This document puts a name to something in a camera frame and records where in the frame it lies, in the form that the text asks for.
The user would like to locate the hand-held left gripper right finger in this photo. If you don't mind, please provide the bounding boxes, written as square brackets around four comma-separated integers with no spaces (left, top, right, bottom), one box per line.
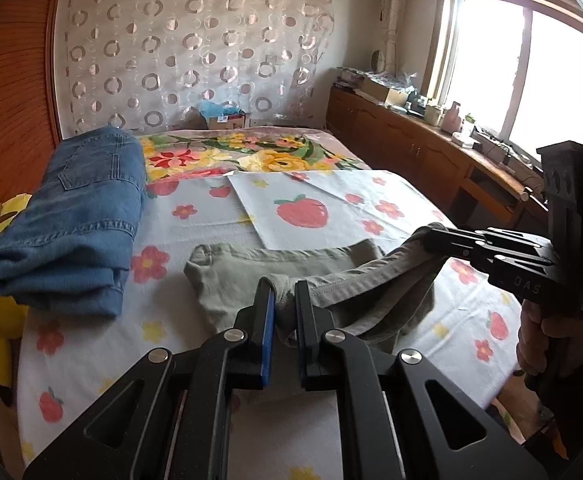
[294,280,549,480]

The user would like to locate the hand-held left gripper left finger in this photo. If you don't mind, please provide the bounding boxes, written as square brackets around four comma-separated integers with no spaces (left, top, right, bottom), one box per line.
[21,277,278,480]

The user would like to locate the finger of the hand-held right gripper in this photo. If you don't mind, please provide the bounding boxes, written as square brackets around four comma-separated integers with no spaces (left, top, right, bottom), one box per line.
[420,232,556,274]
[428,225,543,253]

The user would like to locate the grey-green pants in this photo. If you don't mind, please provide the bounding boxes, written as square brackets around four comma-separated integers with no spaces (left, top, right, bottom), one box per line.
[184,227,447,356]

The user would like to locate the person's right hand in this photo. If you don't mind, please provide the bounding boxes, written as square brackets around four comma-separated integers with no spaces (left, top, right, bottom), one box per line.
[515,304,559,380]

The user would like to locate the pink bottle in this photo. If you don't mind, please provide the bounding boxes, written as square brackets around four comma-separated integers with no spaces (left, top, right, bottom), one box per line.
[444,101,463,133]

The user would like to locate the window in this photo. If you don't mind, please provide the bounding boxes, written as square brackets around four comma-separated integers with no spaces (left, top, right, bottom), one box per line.
[421,0,583,156]

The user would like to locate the long wooden cabinet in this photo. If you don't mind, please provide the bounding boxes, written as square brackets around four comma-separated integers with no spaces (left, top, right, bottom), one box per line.
[326,82,547,231]

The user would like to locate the white flower-print sheet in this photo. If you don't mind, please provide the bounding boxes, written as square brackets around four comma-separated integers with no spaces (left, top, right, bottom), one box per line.
[18,169,527,480]

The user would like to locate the floral blanket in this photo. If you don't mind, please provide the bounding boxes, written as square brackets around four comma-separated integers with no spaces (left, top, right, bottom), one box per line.
[136,127,372,183]

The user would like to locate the brown cardboard box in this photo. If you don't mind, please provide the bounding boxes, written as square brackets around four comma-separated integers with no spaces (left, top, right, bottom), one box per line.
[359,77,412,107]

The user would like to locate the small cardboard box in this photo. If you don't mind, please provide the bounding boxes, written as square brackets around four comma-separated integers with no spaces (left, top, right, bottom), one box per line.
[204,111,249,132]

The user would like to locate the folded blue jeans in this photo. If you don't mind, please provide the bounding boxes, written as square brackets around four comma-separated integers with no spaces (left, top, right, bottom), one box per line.
[0,126,147,318]

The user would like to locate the blue plastic bag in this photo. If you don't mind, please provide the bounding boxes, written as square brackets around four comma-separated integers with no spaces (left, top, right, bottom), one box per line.
[199,100,244,117]

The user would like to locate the pile of papers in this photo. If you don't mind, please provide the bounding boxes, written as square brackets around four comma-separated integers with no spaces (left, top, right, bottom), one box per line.
[334,66,367,93]

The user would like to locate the beige window curtain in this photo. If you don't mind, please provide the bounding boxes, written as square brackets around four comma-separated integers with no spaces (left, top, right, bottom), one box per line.
[371,0,412,76]

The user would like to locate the yellow plush toy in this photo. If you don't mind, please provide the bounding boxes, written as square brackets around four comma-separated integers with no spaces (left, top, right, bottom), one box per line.
[0,192,34,406]

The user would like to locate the sheer circle-pattern curtain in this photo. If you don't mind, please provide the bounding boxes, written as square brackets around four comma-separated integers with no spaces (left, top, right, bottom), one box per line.
[54,0,335,136]

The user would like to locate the wooden slatted wardrobe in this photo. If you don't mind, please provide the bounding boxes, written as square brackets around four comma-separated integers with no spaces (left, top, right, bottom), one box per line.
[0,0,67,231]

